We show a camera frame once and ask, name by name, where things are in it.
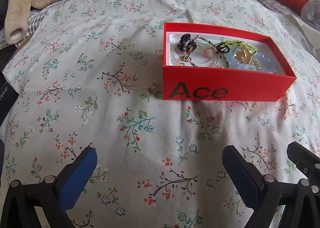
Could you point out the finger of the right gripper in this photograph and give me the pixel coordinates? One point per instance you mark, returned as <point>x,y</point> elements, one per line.
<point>306,161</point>

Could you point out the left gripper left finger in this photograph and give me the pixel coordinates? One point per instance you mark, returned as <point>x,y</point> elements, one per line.
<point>55,195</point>

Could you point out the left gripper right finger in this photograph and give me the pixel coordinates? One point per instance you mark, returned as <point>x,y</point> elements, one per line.
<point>263,194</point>

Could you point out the gold ring green stone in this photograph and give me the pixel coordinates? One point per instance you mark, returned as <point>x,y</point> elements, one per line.
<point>243,56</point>

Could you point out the black hair claw clip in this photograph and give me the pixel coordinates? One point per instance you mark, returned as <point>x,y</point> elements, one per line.
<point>187,43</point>

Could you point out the black small box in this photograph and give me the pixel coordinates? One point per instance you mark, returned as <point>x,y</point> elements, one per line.
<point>8,97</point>

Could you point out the floral bed sheet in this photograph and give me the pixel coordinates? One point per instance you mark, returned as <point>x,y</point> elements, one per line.
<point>91,75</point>

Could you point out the red Ace cardboard box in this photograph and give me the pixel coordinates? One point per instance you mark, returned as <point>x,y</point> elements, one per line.
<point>211,73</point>

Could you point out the grey crumpled cloth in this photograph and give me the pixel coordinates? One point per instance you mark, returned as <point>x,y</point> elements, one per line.
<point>310,14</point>

